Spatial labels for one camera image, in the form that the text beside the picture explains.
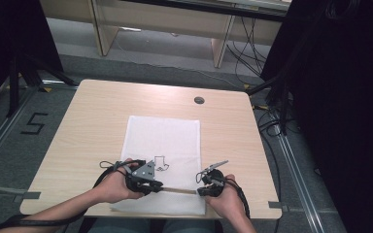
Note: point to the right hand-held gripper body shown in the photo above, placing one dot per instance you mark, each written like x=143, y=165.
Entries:
x=215, y=183

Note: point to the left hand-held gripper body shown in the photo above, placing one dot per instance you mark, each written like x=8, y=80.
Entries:
x=144, y=181

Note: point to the white cloth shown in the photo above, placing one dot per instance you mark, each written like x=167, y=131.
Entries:
x=162, y=139

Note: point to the person's right hand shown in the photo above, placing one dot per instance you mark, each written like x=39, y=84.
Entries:
x=228, y=200

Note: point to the person's left hand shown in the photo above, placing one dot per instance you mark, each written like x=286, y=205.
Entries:
x=116, y=189

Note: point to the person's legs in jeans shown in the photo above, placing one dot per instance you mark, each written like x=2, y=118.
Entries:
x=149, y=226

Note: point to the grey tape piece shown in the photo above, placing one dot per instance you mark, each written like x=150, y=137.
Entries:
x=27, y=196
x=277, y=205

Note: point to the dark round table grommet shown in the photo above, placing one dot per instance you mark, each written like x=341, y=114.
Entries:
x=199, y=100

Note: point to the black metal stand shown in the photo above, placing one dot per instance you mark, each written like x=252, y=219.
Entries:
x=283, y=103
x=14, y=87

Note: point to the black curtain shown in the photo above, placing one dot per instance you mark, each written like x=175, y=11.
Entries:
x=9, y=39
x=343, y=97

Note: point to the light wooden desk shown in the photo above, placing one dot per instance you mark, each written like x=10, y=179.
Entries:
x=162, y=19

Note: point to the aluminium floor rail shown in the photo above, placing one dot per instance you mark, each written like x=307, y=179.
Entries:
x=299, y=181
x=3, y=129

